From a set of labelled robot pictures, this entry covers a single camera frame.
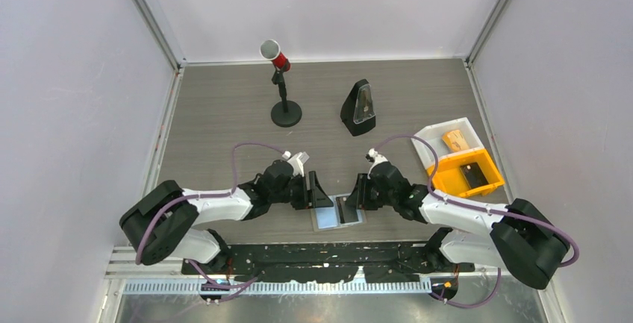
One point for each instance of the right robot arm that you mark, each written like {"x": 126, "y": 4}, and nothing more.
{"x": 513, "y": 237}

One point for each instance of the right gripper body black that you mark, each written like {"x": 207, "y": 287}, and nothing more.
{"x": 376, "y": 199}

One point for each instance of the red microphone on stand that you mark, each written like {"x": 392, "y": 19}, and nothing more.
{"x": 285, "y": 113}

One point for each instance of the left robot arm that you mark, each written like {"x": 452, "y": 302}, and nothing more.
{"x": 164, "y": 222}

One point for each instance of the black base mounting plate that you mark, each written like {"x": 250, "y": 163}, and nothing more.
{"x": 328, "y": 263}

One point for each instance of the black metronome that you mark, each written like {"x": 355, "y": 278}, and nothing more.
{"x": 357, "y": 112}

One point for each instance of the grey card holder wallet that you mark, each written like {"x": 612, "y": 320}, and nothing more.
{"x": 326, "y": 219}

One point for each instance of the orange card in white bin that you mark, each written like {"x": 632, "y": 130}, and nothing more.
{"x": 455, "y": 141}

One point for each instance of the yellow plastic bin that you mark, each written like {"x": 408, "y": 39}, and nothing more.
{"x": 449, "y": 178}

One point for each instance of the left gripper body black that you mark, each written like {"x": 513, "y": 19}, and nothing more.
{"x": 294, "y": 192}

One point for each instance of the black card in yellow bin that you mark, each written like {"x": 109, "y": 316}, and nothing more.
{"x": 473, "y": 175}

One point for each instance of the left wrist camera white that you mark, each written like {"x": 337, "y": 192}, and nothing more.
{"x": 297, "y": 161}

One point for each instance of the white plastic bin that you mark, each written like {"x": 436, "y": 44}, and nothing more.
{"x": 432, "y": 134}

